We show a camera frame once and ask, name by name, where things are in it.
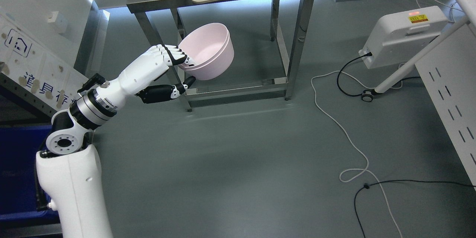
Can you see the white stand leg with caster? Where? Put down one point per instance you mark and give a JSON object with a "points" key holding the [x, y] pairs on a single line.
{"points": [[368, 95]]}

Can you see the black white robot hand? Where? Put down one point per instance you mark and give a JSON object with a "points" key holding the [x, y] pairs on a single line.
{"points": [[135, 79]]}

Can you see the white sign with blue characters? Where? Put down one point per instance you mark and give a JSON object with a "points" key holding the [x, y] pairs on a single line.
{"points": [[35, 68]]}

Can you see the white humanoid robot arm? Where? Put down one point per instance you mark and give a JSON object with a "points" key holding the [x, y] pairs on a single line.
{"points": [[71, 174]]}

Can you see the pink bowl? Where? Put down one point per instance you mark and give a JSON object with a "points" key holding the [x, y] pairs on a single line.
{"points": [[214, 67], [204, 43]]}

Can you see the white perforated panel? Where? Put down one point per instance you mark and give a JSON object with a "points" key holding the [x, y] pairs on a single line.
{"points": [[449, 74]]}

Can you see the white power unit box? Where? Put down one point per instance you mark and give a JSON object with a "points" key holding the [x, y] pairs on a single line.
{"points": [[397, 37]]}

